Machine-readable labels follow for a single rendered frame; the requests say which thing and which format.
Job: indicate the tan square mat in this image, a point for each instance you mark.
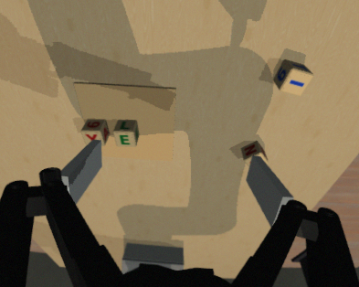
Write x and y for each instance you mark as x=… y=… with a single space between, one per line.
x=152 y=107

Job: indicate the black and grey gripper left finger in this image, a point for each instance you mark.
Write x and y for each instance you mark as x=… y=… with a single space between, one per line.
x=88 y=263

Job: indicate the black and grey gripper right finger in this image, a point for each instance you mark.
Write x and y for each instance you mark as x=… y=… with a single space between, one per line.
x=329 y=260

